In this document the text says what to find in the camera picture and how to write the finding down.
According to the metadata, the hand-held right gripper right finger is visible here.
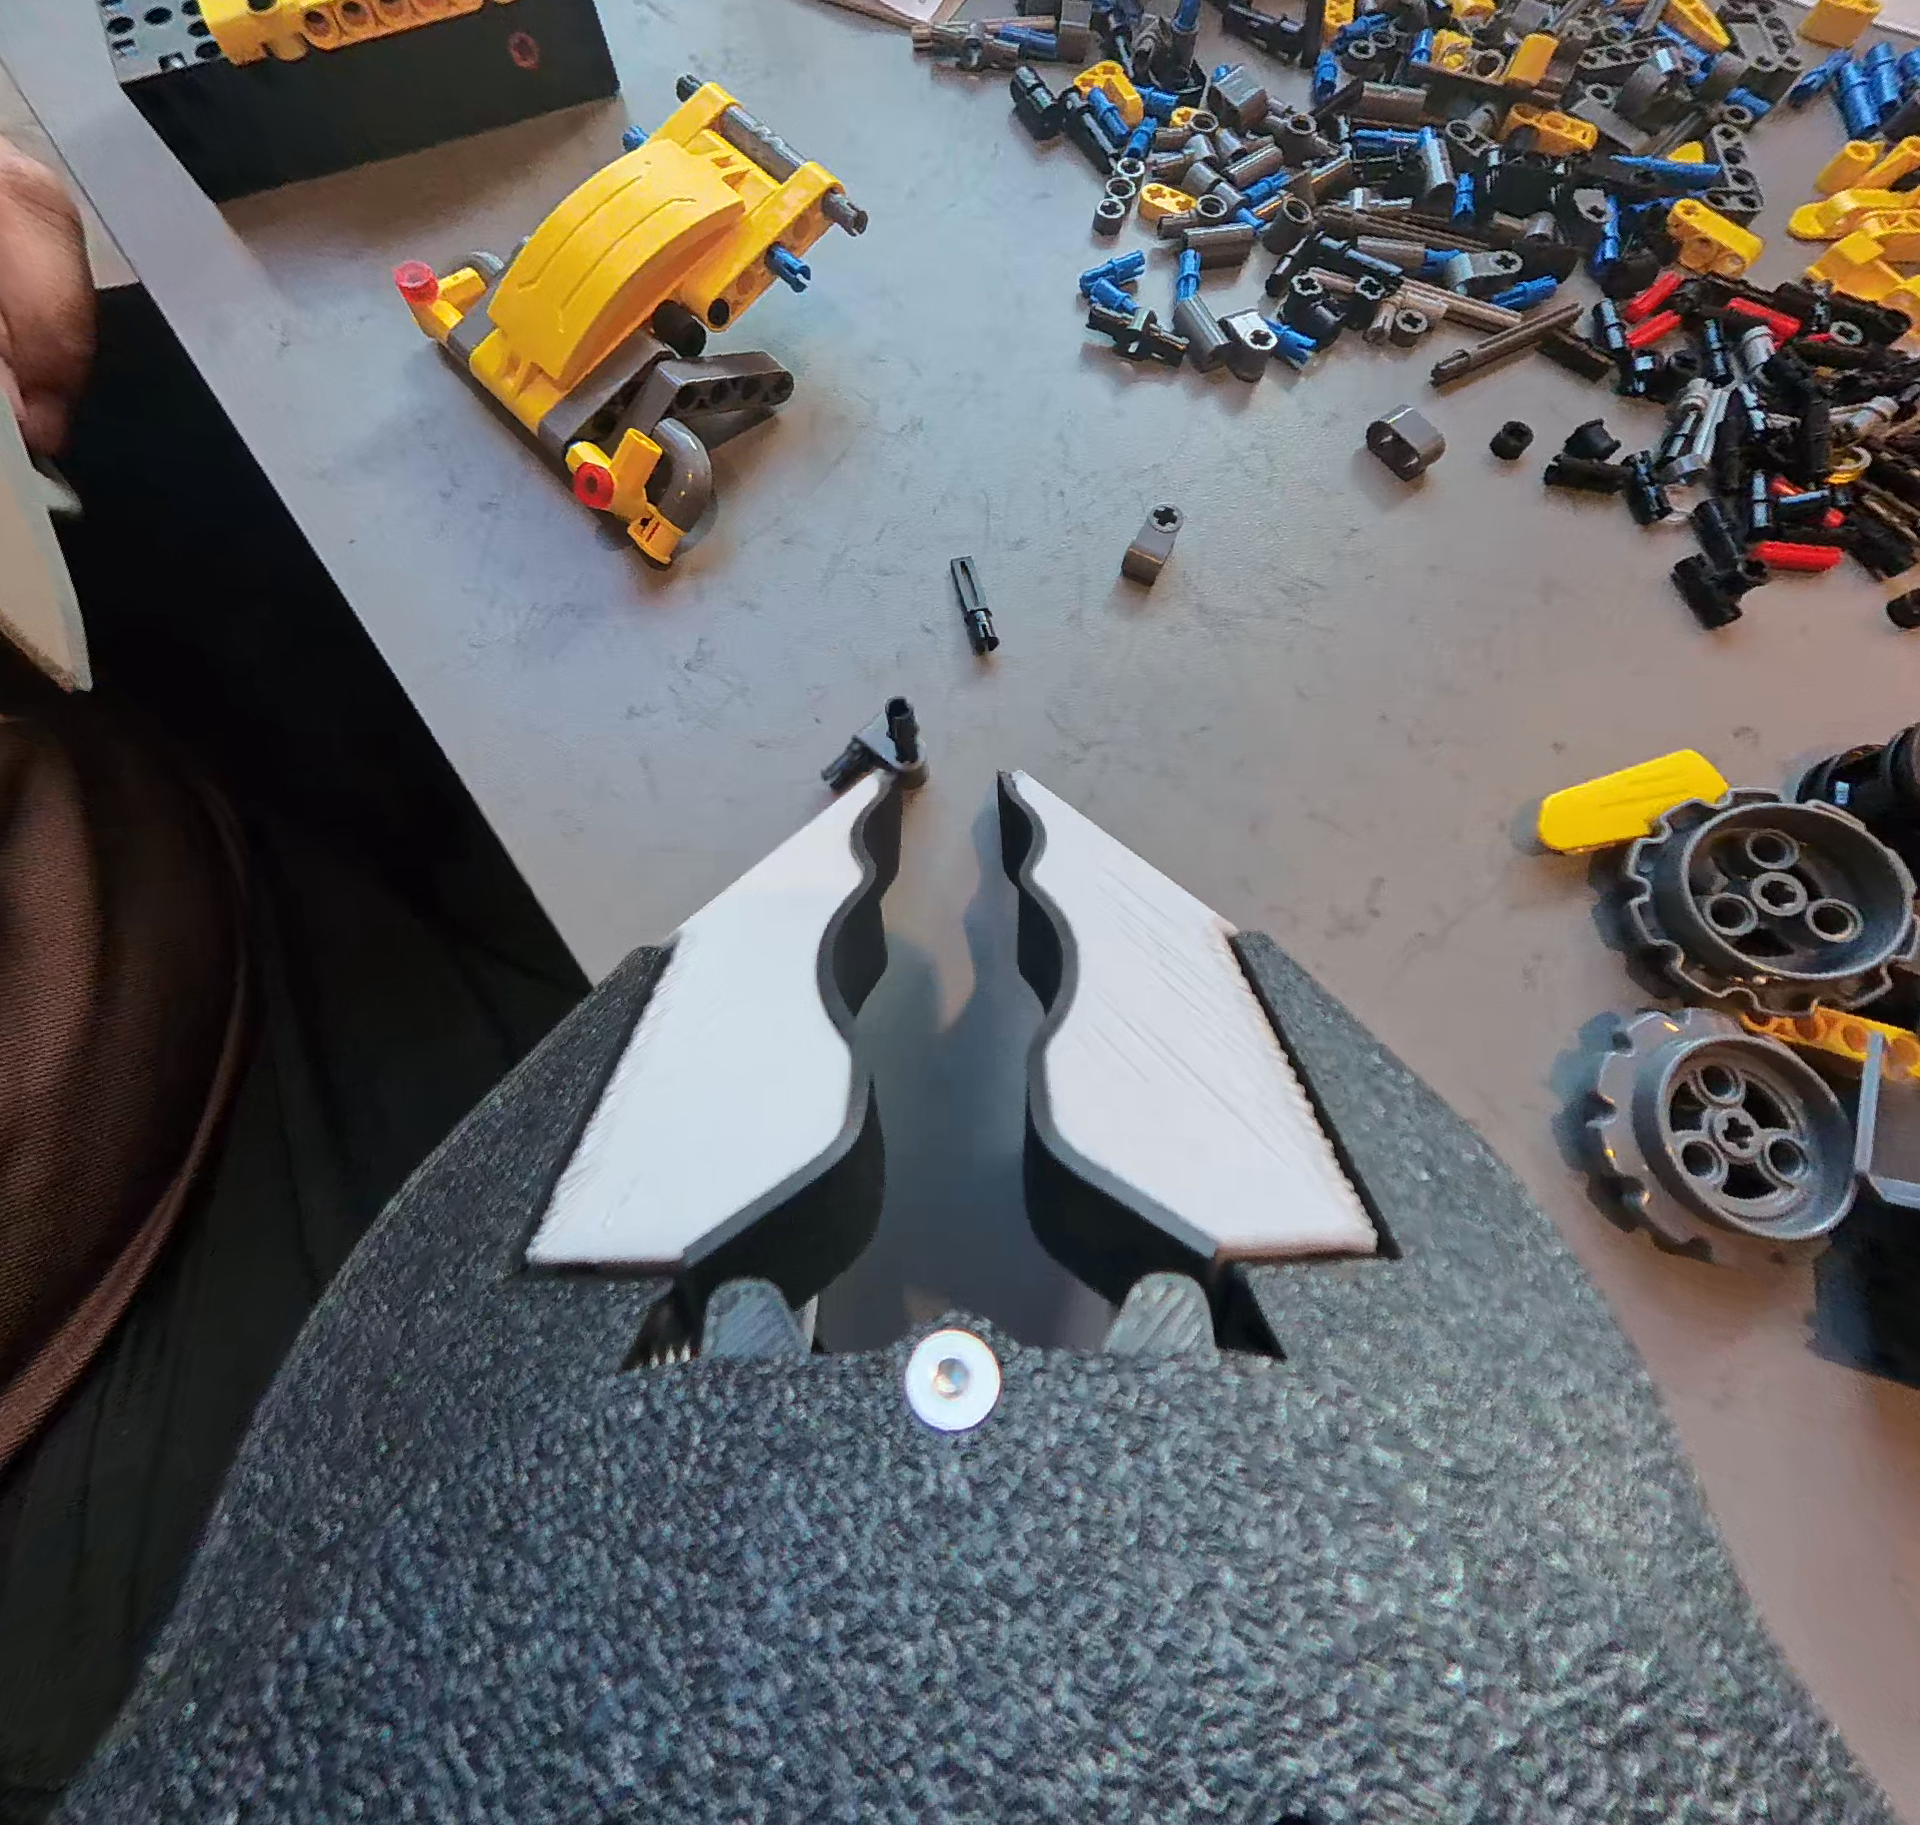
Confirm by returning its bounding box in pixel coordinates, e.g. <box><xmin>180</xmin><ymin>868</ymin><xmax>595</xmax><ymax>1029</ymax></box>
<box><xmin>996</xmin><ymin>767</ymin><xmax>1382</xmax><ymax>1269</ymax></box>

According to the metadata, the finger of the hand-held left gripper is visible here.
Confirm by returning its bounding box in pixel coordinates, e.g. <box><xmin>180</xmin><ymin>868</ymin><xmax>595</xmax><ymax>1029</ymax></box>
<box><xmin>0</xmin><ymin>391</ymin><xmax>97</xmax><ymax>697</ymax></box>

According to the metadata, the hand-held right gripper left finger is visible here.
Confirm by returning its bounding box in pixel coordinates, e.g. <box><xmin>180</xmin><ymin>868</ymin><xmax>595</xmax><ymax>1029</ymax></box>
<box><xmin>523</xmin><ymin>767</ymin><xmax>917</xmax><ymax>1280</ymax></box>

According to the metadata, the grey connector with black pins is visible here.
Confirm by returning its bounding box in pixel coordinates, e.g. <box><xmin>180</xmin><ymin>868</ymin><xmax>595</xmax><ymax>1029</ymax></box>
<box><xmin>823</xmin><ymin>697</ymin><xmax>929</xmax><ymax>793</ymax></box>

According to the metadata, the grey desk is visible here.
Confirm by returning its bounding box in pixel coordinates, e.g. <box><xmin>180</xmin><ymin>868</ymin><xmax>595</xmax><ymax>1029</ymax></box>
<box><xmin>0</xmin><ymin>0</ymin><xmax>1920</xmax><ymax>1785</ymax></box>

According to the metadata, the person's left hand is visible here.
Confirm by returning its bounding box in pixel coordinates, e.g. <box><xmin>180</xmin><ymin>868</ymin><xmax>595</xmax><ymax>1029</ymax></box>
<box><xmin>0</xmin><ymin>136</ymin><xmax>98</xmax><ymax>457</ymax></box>

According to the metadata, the person's brown shirt torso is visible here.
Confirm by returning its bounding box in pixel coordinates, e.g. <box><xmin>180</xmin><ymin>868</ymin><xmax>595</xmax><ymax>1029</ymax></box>
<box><xmin>0</xmin><ymin>656</ymin><xmax>258</xmax><ymax>1470</ymax></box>

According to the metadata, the yellow curved panel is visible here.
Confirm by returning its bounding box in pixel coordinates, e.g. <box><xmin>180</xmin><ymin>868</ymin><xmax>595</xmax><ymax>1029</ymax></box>
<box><xmin>1536</xmin><ymin>748</ymin><xmax>1731</xmax><ymax>859</ymax></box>

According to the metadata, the heap of wheels and beams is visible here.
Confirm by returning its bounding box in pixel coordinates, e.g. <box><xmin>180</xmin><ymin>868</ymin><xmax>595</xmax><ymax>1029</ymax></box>
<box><xmin>1552</xmin><ymin>721</ymin><xmax>1920</xmax><ymax>1393</ymax></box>

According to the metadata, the black yellow toy base assembly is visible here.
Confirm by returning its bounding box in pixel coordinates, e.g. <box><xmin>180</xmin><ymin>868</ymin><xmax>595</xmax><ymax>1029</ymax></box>
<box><xmin>84</xmin><ymin>0</ymin><xmax>624</xmax><ymax>207</ymax></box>

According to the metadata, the yellow grey toy hood assembly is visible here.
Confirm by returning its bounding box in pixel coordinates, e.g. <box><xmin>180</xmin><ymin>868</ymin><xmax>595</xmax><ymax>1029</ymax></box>
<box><xmin>394</xmin><ymin>76</ymin><xmax>874</xmax><ymax>565</ymax></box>

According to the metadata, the pile of small loose bricks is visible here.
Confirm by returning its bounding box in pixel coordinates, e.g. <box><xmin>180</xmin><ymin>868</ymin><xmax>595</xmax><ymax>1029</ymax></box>
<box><xmin>914</xmin><ymin>0</ymin><xmax>1920</xmax><ymax>633</ymax></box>

